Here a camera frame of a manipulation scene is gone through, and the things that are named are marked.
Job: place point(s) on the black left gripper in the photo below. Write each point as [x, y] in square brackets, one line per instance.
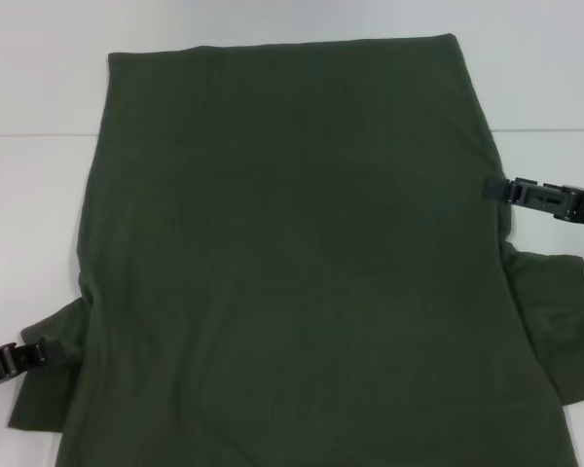
[0, 365]

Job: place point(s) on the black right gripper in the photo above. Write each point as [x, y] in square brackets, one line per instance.
[564, 202]

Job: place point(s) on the dark green t-shirt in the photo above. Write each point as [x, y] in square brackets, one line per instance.
[297, 243]

